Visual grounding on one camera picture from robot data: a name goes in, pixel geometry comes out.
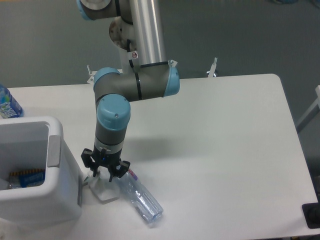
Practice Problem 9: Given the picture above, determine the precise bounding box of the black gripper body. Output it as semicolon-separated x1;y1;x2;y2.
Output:
91;147;122;168

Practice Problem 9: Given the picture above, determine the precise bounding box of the white plastic wrapper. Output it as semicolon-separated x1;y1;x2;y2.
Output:
83;167;120;204

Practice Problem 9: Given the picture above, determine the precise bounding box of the blue snack packet in bin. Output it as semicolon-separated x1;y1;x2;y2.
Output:
9;168;46;189

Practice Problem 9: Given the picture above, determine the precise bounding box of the white metal frame right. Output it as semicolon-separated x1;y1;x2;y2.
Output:
295;85;320;134

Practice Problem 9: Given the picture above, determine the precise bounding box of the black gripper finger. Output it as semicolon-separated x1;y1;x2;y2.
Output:
108;160;131;182
81;148;99;177

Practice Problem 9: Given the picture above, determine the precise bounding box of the clear plastic water bottle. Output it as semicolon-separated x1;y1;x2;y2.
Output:
112;169;164;224

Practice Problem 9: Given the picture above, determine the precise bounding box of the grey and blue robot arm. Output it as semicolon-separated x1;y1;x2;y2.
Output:
77;0;180;178

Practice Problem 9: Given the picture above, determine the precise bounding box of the blue labelled bottle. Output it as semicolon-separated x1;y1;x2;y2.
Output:
0;84;24;119

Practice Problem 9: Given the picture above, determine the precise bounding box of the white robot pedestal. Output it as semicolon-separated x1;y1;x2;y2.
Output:
86;17;218;85

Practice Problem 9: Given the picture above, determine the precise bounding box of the black clamp at table edge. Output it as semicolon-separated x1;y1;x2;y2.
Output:
302;202;320;229

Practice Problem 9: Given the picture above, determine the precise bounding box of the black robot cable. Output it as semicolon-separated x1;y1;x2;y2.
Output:
126;39;136;71

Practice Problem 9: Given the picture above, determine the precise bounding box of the white plastic trash can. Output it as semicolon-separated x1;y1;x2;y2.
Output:
0;116;82;225

